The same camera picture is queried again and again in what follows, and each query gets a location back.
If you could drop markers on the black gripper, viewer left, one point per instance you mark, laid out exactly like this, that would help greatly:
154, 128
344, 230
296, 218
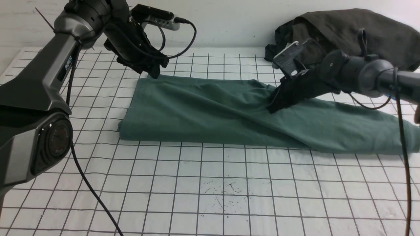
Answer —
123, 39

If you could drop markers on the black gripper, viewer right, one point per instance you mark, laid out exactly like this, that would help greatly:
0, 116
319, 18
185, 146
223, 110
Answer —
303, 86

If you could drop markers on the wrist camera, viewer right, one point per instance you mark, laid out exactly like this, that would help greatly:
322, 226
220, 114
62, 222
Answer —
287, 61

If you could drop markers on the dark grey-brown garment pile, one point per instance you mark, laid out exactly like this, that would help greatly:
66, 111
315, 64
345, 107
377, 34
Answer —
324, 31

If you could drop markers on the wrist camera, viewer left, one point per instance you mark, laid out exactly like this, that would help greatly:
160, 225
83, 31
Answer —
144, 14

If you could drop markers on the wrist camera, viewer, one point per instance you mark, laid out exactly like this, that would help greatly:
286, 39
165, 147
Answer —
287, 61
144, 14

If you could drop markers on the green long-sleeve top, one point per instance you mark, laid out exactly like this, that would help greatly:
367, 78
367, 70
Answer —
184, 109

